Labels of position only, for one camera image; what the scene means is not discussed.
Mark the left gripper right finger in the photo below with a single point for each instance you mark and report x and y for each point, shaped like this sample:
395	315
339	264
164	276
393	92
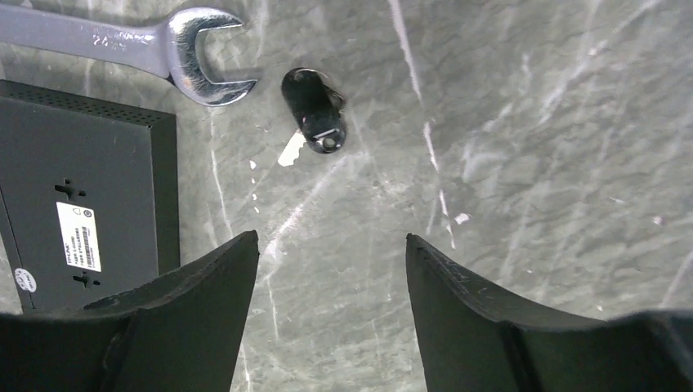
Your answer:
474	335

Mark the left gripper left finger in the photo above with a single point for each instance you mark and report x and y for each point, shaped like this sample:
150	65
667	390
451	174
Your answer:
179	332

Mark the black key fob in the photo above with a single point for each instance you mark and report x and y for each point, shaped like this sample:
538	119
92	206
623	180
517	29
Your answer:
316	108

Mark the large silver combination wrench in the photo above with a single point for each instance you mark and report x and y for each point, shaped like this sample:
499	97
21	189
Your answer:
167	49

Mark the black network switch box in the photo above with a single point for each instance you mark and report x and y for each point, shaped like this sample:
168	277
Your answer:
89	196

